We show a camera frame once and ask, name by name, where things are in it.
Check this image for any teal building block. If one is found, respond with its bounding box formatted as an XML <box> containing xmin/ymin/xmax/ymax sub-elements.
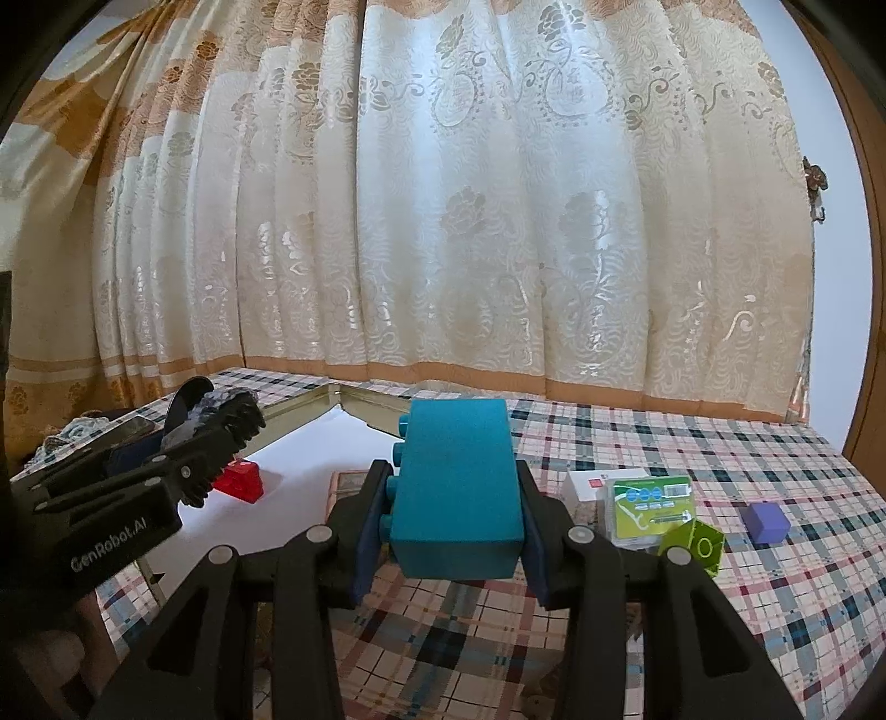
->
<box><xmin>377</xmin><ymin>398</ymin><xmax>525</xmax><ymax>581</ymax></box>

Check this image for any black hair claw clip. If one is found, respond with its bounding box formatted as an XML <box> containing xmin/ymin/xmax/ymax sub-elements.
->
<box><xmin>166</xmin><ymin>377</ymin><xmax>267</xmax><ymax>510</ymax></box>

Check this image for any small white box red label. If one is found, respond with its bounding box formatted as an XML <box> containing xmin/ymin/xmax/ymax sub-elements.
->
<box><xmin>562</xmin><ymin>471</ymin><xmax>652</xmax><ymax>517</ymax></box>

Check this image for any green building block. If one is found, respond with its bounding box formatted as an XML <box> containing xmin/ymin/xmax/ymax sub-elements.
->
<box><xmin>656</xmin><ymin>521</ymin><xmax>724</xmax><ymax>575</ymax></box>

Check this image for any white paper lining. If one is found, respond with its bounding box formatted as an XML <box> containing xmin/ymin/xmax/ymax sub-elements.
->
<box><xmin>176</xmin><ymin>405</ymin><xmax>403</xmax><ymax>555</ymax></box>

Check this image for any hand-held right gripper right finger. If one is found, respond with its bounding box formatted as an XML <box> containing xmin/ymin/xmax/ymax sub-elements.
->
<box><xmin>516</xmin><ymin>460</ymin><xmax>807</xmax><ymax>720</ymax></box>

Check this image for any plaid tablecloth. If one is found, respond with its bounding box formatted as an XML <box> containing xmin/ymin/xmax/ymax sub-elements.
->
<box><xmin>14</xmin><ymin>367</ymin><xmax>886</xmax><ymax>720</ymax></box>

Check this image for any curtain tieback cord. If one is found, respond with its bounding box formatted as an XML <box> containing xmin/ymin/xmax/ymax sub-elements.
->
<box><xmin>785</xmin><ymin>346</ymin><xmax>812</xmax><ymax>423</ymax></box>

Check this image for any person's left hand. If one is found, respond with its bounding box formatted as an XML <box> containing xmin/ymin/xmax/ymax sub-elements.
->
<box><xmin>19</xmin><ymin>601</ymin><xmax>113</xmax><ymax>695</ymax></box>

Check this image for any ornate metal wall hook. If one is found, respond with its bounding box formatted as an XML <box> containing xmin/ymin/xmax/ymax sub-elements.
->
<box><xmin>801</xmin><ymin>158</ymin><xmax>830</xmax><ymax>223</ymax></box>

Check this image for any cream floral curtain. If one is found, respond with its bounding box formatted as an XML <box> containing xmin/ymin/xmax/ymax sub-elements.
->
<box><xmin>0</xmin><ymin>0</ymin><xmax>818</xmax><ymax>444</ymax></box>

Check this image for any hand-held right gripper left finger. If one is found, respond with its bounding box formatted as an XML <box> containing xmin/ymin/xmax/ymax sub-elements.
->
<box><xmin>90</xmin><ymin>459</ymin><xmax>395</xmax><ymax>720</ymax></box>

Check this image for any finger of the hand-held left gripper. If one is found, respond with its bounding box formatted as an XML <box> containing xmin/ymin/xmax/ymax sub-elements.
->
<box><xmin>10</xmin><ymin>428</ymin><xmax>168</xmax><ymax>494</ymax></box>
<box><xmin>33</xmin><ymin>421</ymin><xmax>245</xmax><ymax>518</ymax></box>

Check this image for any patterned cloth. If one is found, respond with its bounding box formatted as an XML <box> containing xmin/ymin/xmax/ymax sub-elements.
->
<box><xmin>31</xmin><ymin>413</ymin><xmax>105</xmax><ymax>465</ymax></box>

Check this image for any wooden door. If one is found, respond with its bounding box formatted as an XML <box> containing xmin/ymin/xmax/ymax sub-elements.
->
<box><xmin>789</xmin><ymin>0</ymin><xmax>886</xmax><ymax>479</ymax></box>

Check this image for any purple cube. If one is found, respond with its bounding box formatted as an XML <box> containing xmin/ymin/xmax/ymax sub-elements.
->
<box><xmin>740</xmin><ymin>503</ymin><xmax>791</xmax><ymax>544</ymax></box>

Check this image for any black phone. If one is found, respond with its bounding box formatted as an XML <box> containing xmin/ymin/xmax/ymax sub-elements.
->
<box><xmin>83</xmin><ymin>415</ymin><xmax>157</xmax><ymax>451</ymax></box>

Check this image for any gold tin box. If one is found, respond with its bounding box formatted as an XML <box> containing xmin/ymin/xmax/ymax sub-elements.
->
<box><xmin>138</xmin><ymin>383</ymin><xmax>416</xmax><ymax>603</ymax></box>

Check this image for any green and white floss box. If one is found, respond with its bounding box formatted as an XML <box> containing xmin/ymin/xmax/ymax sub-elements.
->
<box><xmin>605</xmin><ymin>476</ymin><xmax>695</xmax><ymax>551</ymax></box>

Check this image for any red toy block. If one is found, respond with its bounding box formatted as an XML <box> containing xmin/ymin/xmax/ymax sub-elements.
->
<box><xmin>211</xmin><ymin>458</ymin><xmax>266</xmax><ymax>501</ymax></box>

